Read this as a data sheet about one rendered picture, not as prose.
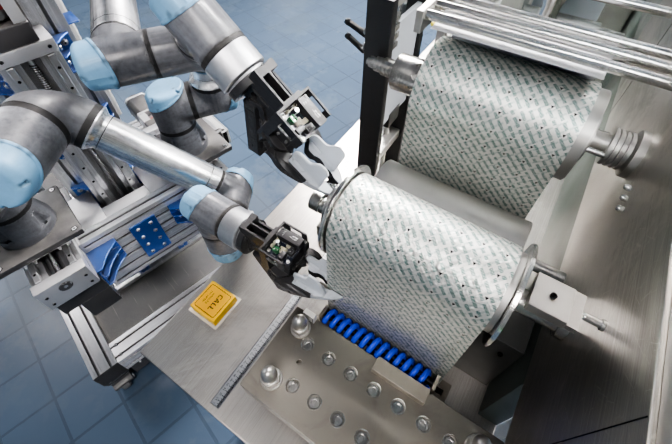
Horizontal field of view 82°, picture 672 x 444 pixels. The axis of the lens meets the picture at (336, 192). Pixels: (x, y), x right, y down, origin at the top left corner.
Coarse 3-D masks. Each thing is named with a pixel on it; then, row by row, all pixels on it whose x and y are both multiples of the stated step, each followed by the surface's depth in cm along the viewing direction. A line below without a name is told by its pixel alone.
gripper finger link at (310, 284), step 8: (296, 280) 68; (304, 280) 66; (312, 280) 64; (304, 288) 67; (312, 288) 66; (320, 288) 65; (312, 296) 67; (320, 296) 66; (328, 296) 66; (336, 296) 66
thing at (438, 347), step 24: (336, 264) 59; (336, 288) 66; (360, 288) 60; (360, 312) 67; (384, 312) 61; (408, 312) 56; (384, 336) 68; (408, 336) 62; (432, 336) 57; (456, 336) 53; (432, 360) 63; (456, 360) 58
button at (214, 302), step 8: (208, 288) 86; (216, 288) 86; (200, 296) 85; (208, 296) 85; (216, 296) 85; (224, 296) 85; (232, 296) 85; (192, 304) 83; (200, 304) 83; (208, 304) 83; (216, 304) 83; (224, 304) 83; (232, 304) 85; (200, 312) 82; (208, 312) 82; (216, 312) 82; (224, 312) 83; (208, 320) 83; (216, 320) 82
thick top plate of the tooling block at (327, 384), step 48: (288, 336) 69; (336, 336) 69; (240, 384) 64; (288, 384) 64; (336, 384) 64; (384, 384) 64; (336, 432) 59; (384, 432) 59; (432, 432) 59; (480, 432) 59
